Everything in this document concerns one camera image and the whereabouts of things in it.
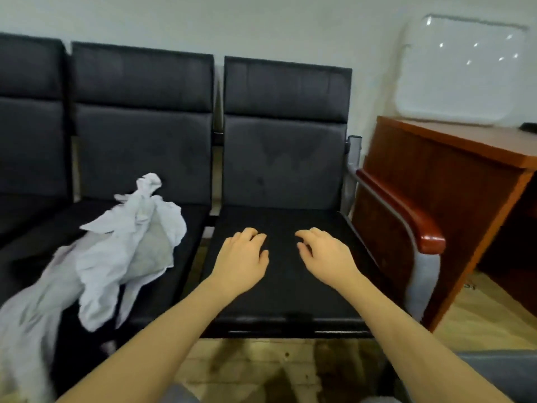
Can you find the person's right hand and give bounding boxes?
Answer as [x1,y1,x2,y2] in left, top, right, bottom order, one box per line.
[294,227,364,290]

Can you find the person's left hand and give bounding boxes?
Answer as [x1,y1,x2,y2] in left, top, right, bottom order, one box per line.
[207,227,271,299]

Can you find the pile of clothes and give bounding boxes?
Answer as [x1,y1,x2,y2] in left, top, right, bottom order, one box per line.
[0,172,188,403]

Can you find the grey plastic storage bin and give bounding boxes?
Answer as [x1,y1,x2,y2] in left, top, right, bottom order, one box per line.
[394,350,537,403]

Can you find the person's left forearm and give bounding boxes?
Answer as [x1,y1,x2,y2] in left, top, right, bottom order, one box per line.
[59,281,232,403]

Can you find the person's right forearm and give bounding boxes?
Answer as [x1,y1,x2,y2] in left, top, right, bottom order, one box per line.
[340,277,513,403]

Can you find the person's blue jeans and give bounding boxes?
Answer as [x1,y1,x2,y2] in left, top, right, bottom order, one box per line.
[159,383,202,403]

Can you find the brown wooden bench armrest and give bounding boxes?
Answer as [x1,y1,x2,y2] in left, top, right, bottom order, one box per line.
[355,168,448,256]

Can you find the brown wooden desk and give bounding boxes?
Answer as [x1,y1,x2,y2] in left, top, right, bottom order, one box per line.
[351,115,537,332]

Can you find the white plastic tray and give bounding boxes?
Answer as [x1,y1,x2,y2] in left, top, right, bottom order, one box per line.
[393,14,530,128]

